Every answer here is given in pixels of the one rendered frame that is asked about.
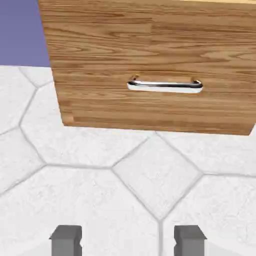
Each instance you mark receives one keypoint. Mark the wooden drawer front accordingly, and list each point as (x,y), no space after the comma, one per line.
(140,104)

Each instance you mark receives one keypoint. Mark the light wooden cabinet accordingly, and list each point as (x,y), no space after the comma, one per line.
(152,50)

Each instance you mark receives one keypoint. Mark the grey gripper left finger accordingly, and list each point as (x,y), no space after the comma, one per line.
(66,242)

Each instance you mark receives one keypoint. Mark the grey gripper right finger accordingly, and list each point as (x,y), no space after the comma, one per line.
(189,242)

